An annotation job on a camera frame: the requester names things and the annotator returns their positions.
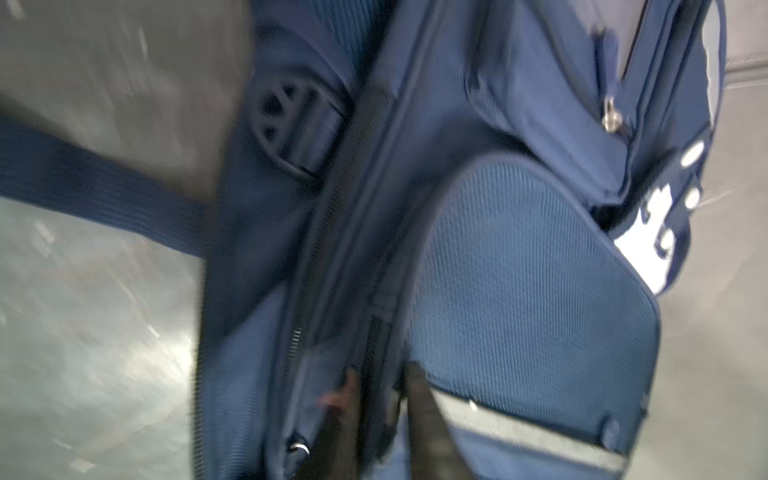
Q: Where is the navy blue student backpack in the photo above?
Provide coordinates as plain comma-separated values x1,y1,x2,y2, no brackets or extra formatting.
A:
1,1,727,479

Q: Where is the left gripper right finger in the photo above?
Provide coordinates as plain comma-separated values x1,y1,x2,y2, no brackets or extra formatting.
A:
404,361,474,480

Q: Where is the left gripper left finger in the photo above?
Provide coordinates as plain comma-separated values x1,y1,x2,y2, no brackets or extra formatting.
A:
294,368,361,480

